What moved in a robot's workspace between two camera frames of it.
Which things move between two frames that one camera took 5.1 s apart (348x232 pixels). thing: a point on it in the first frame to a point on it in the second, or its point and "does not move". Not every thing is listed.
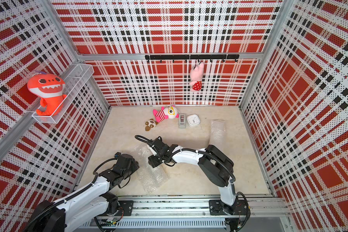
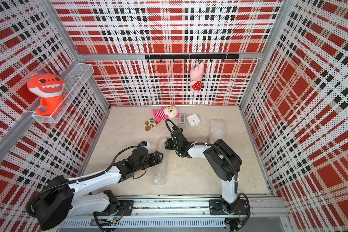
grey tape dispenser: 182,121 does not move
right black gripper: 152,161 to 167,143
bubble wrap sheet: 217,137 does not move
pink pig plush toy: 195,74 does not move
